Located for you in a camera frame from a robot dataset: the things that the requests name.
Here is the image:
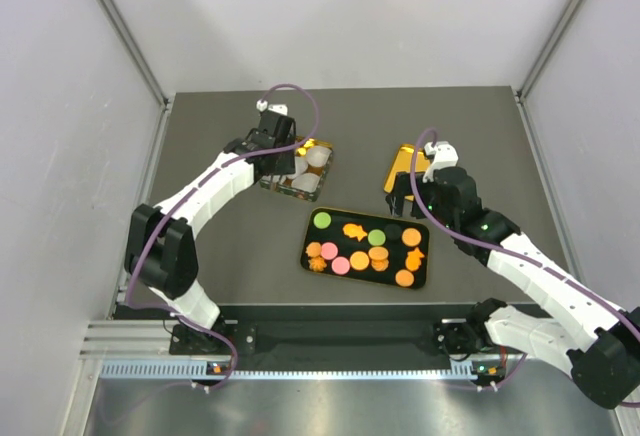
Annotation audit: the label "pink sandwich cookie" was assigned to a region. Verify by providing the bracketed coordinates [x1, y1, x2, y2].
[320, 242, 339, 260]
[331, 256, 351, 276]

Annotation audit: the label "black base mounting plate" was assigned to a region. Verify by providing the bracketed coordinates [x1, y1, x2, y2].
[170, 304, 497, 371]

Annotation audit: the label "orange biscuit left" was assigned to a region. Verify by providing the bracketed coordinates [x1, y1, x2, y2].
[305, 242, 322, 258]

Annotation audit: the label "green sandwich cookie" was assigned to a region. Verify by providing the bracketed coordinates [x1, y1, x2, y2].
[313, 211, 332, 229]
[367, 229, 386, 246]

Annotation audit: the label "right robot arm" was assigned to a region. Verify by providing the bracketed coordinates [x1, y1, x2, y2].
[386, 166, 639, 409]

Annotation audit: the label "orange round biscuit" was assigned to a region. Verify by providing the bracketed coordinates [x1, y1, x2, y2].
[349, 251, 370, 271]

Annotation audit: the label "orange swirl cookie centre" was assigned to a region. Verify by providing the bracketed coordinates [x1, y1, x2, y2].
[371, 259, 389, 272]

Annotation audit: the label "green christmas cookie tin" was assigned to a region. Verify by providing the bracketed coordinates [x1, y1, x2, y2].
[259, 138, 334, 202]

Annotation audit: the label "orange swirl cookie left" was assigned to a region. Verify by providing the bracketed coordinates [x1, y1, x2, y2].
[308, 256, 327, 273]

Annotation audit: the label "orange fish cookie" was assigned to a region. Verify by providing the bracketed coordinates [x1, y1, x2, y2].
[405, 247, 425, 272]
[342, 223, 368, 242]

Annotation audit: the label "orange biscuit top right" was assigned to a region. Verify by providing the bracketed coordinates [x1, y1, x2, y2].
[401, 227, 422, 247]

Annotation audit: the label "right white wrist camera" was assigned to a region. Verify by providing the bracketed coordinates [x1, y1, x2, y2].
[422, 141, 459, 182]

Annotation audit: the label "left aluminium frame post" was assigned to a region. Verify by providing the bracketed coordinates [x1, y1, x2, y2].
[97, 0, 169, 108]

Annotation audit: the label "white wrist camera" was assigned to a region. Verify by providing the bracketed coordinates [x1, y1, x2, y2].
[422, 141, 459, 182]
[256, 99, 288, 116]

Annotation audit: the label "grey slotted cable duct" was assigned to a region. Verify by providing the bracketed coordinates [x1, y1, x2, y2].
[99, 355, 506, 381]

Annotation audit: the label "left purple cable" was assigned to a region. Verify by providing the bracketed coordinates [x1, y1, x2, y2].
[123, 82, 321, 392]

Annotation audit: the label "black gold-rimmed tray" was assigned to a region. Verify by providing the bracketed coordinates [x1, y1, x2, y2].
[300, 207, 430, 290]

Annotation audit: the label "orange biscuit centre stack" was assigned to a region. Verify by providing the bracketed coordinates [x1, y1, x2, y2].
[368, 246, 389, 261]

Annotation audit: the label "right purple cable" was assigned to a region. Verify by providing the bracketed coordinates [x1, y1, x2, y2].
[408, 127, 640, 397]

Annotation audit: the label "orange biscuit bottom right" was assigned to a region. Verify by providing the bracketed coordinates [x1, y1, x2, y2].
[395, 269, 415, 288]

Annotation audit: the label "gold tin lid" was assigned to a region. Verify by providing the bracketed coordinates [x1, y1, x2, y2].
[383, 144, 429, 196]

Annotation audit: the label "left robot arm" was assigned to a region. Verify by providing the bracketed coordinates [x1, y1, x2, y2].
[124, 101, 296, 353]

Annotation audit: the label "aluminium frame post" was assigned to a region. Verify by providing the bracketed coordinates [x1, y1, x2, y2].
[514, 0, 586, 105]
[97, 0, 169, 108]

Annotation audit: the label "white paper cupcake liner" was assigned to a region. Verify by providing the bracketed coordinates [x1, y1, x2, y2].
[305, 145, 332, 168]
[290, 156, 309, 180]
[291, 172, 320, 193]

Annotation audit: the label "purple cable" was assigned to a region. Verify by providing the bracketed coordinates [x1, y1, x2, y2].
[123, 82, 321, 392]
[408, 127, 640, 397]

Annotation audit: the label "right aluminium frame post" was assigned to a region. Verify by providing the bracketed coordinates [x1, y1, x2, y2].
[514, 0, 586, 105]

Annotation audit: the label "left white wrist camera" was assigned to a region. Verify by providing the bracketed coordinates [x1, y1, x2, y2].
[256, 99, 288, 116]

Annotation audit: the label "metal serving tongs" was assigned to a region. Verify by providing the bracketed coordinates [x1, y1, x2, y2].
[267, 175, 287, 192]

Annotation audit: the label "orange swirl cookie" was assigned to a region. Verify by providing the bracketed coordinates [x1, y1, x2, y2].
[371, 259, 389, 272]
[308, 256, 327, 273]

